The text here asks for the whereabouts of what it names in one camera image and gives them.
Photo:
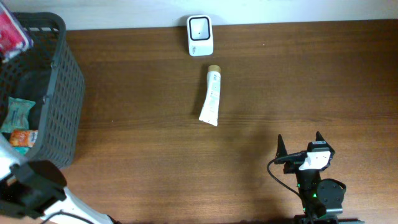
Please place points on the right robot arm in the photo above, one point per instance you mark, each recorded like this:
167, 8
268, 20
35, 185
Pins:
321, 198

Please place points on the white tube with tan cap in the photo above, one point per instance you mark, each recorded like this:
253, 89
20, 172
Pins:
210, 108

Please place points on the mint toilet wipes pack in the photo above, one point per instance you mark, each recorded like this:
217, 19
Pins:
17, 115

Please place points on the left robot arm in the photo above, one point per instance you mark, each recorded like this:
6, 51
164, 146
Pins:
37, 189

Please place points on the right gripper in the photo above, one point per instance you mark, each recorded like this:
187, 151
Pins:
281, 150

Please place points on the white barcode scanner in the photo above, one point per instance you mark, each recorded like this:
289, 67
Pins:
200, 35

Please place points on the red purple tissue pack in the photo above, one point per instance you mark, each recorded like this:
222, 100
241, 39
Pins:
14, 38

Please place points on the orange Kleenex tissue pack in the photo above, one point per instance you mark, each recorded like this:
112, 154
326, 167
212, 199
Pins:
23, 138

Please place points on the grey plastic mesh basket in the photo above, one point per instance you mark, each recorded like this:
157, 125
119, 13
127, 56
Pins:
48, 75

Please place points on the teal Kleenex tissue pack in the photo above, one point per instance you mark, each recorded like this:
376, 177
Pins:
22, 149

